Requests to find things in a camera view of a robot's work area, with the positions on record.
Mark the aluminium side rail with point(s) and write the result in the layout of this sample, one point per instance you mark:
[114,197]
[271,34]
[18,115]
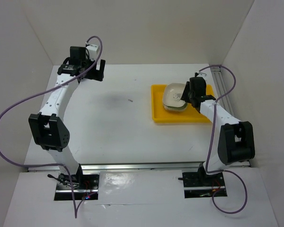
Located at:
[223,81]

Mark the aluminium table edge rail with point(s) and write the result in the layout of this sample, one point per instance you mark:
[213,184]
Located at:
[140,166]

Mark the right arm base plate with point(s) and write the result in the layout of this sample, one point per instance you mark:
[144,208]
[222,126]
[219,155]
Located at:
[197,187]

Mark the cream panda plate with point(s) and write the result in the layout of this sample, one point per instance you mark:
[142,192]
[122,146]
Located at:
[172,95]

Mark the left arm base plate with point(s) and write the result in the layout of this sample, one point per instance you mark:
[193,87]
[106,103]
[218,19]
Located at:
[86,190]

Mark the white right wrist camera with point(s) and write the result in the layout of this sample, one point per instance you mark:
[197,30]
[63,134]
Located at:
[200,74]

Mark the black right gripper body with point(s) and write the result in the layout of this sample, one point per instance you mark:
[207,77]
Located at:
[191,95]

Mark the green panda plate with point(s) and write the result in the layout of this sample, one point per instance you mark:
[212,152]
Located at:
[175,109]

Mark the yellow plastic bin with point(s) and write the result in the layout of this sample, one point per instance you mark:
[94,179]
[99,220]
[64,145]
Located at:
[161,115]

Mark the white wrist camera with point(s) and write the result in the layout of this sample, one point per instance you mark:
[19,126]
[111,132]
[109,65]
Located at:
[200,74]
[92,51]

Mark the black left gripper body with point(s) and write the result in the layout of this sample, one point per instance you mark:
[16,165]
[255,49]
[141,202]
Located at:
[90,74]

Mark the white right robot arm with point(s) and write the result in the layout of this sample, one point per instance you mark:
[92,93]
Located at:
[232,140]

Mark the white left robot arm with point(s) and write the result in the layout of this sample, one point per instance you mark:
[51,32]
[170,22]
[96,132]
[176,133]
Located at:
[47,127]

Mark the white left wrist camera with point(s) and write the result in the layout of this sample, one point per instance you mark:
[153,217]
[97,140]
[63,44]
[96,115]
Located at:
[92,51]

